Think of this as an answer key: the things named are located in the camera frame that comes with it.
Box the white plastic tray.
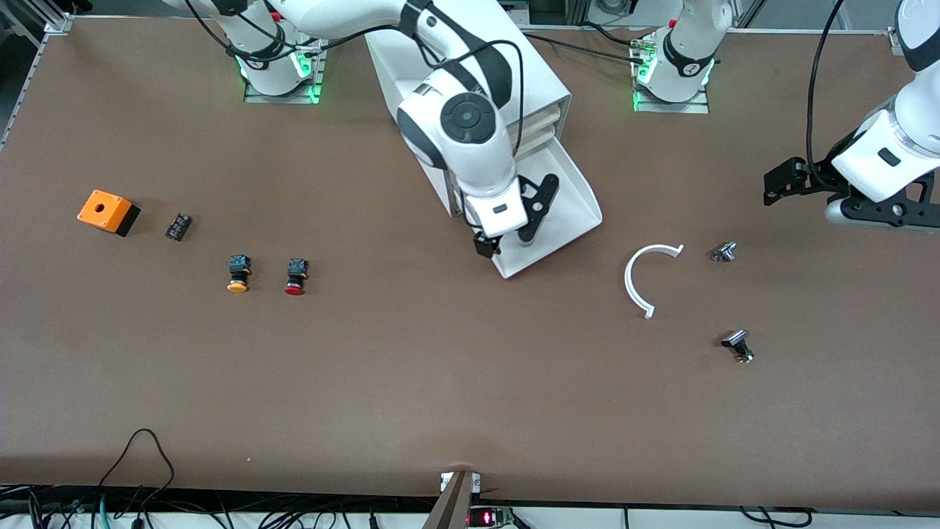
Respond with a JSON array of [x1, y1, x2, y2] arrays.
[[477, 136, 604, 280]]

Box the device with red display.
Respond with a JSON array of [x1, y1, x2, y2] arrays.
[[468, 505, 516, 529]]

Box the aluminium frame profile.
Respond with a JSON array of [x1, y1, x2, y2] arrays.
[[0, 15, 76, 153]]

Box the black cable behind cabinet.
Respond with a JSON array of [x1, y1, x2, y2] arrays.
[[523, 22, 656, 64]]

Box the grey camera post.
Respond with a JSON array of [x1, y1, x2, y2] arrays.
[[422, 470, 482, 529]]

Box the white curved plastic arc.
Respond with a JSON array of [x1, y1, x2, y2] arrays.
[[624, 244, 685, 320]]

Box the black looping cable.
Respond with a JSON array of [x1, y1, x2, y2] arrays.
[[99, 428, 176, 515]]

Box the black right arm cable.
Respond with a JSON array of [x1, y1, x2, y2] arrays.
[[184, 0, 527, 159]]

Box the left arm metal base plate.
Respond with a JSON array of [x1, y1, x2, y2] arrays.
[[633, 35, 711, 114]]

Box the yellow push button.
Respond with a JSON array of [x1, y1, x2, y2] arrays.
[[226, 254, 252, 293]]

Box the orange button enclosure box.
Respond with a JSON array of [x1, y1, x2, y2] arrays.
[[77, 190, 141, 237]]

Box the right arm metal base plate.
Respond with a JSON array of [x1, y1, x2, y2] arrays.
[[244, 18, 328, 104]]

